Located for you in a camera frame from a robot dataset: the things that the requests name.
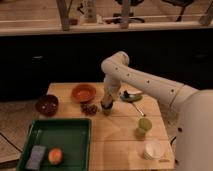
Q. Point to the bunch of dark grapes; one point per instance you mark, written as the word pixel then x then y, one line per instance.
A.
pixel 89 109

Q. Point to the dark red bowl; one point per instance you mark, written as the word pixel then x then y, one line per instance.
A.
pixel 47 105

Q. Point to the white plastic cup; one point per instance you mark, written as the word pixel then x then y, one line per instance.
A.
pixel 153 150

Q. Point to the small metal cup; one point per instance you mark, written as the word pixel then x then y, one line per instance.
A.
pixel 106 111

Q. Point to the grey sponge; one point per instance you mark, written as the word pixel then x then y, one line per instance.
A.
pixel 36 158

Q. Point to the orange bowl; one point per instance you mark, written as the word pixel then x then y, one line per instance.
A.
pixel 83 93

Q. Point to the green plate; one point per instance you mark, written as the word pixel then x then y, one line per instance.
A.
pixel 130 98

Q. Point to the metal spoon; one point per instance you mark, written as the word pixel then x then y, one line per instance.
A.
pixel 140 111

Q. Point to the orange peach fruit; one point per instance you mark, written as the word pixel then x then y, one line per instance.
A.
pixel 55 156

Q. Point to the wooden table leg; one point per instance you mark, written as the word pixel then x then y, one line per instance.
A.
pixel 125 11
pixel 64 9

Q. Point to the black wooden-backed eraser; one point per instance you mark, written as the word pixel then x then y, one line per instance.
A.
pixel 107 106

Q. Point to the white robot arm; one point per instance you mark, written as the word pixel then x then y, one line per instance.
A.
pixel 194 143

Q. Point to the wooden table leg left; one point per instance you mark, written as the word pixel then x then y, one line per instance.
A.
pixel 64 9

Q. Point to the green plastic tray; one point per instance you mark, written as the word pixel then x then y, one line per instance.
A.
pixel 72 136

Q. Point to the green plastic cup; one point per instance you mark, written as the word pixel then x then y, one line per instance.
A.
pixel 144 125

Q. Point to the wooden table leg middle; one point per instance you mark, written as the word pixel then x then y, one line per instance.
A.
pixel 125 11

